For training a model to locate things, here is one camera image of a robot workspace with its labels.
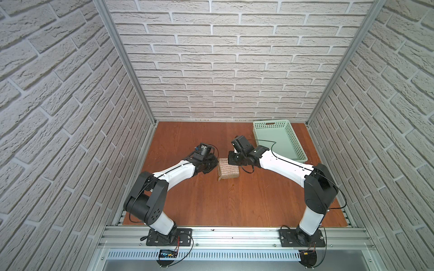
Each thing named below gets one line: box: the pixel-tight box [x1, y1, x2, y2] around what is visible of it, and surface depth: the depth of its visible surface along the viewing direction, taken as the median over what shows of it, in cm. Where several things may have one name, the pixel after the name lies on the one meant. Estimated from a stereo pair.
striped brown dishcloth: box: [217, 157, 240, 182], surface depth 94 cm
